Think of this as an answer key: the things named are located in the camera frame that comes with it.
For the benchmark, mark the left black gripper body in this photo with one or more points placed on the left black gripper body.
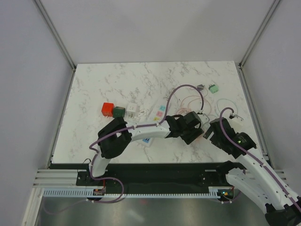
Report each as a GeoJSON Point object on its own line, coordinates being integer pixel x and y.
{"type": "Point", "coordinates": [189, 135]}

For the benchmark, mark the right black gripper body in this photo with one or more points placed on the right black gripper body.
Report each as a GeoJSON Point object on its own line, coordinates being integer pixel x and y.
{"type": "Point", "coordinates": [215, 140]}

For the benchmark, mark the white power strip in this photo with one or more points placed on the white power strip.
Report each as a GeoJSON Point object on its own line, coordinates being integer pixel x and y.
{"type": "Point", "coordinates": [156, 115]}

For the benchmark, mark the small grey charger plug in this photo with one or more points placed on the small grey charger plug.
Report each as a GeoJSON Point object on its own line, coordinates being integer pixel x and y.
{"type": "Point", "coordinates": [200, 87]}

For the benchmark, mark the light green cube plug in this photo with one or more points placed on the light green cube plug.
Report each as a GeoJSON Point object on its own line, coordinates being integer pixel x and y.
{"type": "Point", "coordinates": [213, 88]}

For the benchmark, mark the dark green cube plug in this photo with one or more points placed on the dark green cube plug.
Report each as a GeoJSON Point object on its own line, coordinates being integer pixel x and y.
{"type": "Point", "coordinates": [118, 112]}

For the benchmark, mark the red cube plug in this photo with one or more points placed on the red cube plug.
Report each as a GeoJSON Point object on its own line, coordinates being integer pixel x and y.
{"type": "Point", "coordinates": [107, 109]}

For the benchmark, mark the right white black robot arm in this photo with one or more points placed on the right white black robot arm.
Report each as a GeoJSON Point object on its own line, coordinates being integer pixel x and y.
{"type": "Point", "coordinates": [279, 203]}

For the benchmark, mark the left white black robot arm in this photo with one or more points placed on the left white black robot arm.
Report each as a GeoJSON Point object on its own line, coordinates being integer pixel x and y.
{"type": "Point", "coordinates": [114, 138]}

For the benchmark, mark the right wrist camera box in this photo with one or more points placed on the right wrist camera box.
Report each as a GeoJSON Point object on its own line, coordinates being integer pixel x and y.
{"type": "Point", "coordinates": [236, 122]}

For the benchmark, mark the white slotted cable duct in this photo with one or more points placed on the white slotted cable duct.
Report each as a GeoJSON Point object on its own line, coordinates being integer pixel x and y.
{"type": "Point", "coordinates": [213, 193]}

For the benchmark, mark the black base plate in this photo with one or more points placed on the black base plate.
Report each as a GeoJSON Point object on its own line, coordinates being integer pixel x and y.
{"type": "Point", "coordinates": [154, 188]}

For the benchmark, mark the right aluminium frame post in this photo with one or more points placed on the right aluminium frame post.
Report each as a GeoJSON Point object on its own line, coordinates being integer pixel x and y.
{"type": "Point", "coordinates": [263, 25]}

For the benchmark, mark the aluminium frame post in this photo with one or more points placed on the aluminium frame post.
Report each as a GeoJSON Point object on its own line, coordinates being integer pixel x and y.
{"type": "Point", "coordinates": [263, 25]}
{"type": "Point", "coordinates": [47, 19]}

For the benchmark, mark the aluminium front rail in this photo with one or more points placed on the aluminium front rail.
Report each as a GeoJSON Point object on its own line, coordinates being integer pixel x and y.
{"type": "Point", "coordinates": [54, 177]}

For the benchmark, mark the left aluminium frame post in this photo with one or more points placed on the left aluminium frame post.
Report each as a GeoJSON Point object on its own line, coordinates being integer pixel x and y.
{"type": "Point", "coordinates": [47, 19]}

